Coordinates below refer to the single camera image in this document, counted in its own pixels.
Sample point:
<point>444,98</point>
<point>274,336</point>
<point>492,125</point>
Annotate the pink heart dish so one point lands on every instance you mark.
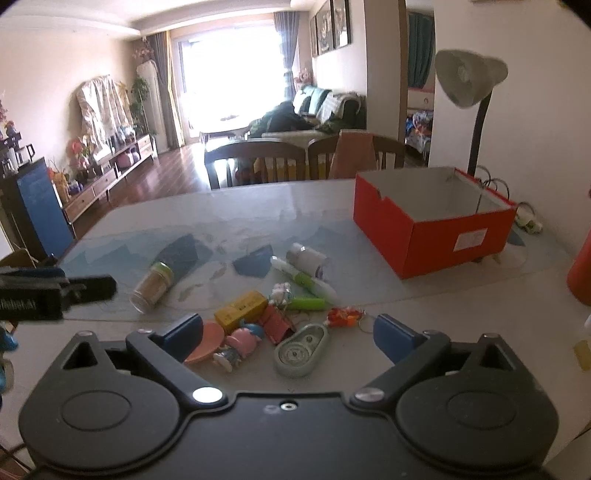
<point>212,338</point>

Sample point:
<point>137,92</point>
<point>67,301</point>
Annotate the white desk lamp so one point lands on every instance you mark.
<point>468,79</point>

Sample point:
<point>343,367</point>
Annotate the white green cloth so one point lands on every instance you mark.
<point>528,222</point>

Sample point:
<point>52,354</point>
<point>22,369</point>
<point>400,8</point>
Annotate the orange red keychain charm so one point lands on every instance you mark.
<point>341,317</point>

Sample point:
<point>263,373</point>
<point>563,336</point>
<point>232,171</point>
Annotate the red cardboard box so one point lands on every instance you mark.
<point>423,220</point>

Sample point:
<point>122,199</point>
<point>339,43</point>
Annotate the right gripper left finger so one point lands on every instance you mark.
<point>161,356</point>

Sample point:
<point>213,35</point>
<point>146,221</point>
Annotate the right wooden dining chair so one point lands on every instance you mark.
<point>384,147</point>

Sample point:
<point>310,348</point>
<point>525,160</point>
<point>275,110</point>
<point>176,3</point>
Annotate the pink cloth on chair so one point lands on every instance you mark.
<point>354,153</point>

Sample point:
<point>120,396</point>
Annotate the wooden dining chair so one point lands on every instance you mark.
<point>258,161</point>
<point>384,147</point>

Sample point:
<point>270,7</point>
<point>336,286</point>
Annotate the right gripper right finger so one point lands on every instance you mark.
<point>413,354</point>

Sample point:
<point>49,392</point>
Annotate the pink pig figurine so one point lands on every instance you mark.
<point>238,346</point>

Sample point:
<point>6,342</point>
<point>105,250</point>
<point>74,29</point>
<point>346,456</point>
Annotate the red binder clip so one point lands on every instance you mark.
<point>276,326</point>

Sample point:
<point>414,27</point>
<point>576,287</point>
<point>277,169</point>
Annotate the green highlighter tube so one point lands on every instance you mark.
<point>306,304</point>

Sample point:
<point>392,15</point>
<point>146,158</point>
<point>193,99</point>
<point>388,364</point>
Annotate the yellow small carton box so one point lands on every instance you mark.
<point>247,307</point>

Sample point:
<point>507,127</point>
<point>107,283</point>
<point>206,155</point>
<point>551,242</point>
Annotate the clothes on rack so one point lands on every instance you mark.
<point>104,109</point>

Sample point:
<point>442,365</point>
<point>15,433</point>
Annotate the blue black cabinet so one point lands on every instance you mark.
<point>33,212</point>

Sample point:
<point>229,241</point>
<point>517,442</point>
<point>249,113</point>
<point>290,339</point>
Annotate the left wooden dining chair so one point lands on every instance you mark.
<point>258,161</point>

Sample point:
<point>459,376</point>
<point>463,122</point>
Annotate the green lid toothpick jar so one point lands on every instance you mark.
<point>151,287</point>

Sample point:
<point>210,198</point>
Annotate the sofa with clothes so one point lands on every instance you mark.
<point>314,113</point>

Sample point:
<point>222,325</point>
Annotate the wooden tv console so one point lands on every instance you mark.
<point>108,173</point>

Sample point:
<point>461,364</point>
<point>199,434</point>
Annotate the white standing air conditioner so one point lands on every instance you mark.
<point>148,80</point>

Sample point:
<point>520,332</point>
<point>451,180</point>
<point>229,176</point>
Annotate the white green glue tube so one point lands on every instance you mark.
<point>316,287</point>

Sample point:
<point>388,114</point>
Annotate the printed table mat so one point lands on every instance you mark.
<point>217,254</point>

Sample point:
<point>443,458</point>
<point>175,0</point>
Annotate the silver cap clear bottle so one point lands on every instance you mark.
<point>310,261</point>

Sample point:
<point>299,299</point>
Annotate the green correction tape dispenser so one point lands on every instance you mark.
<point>300,353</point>

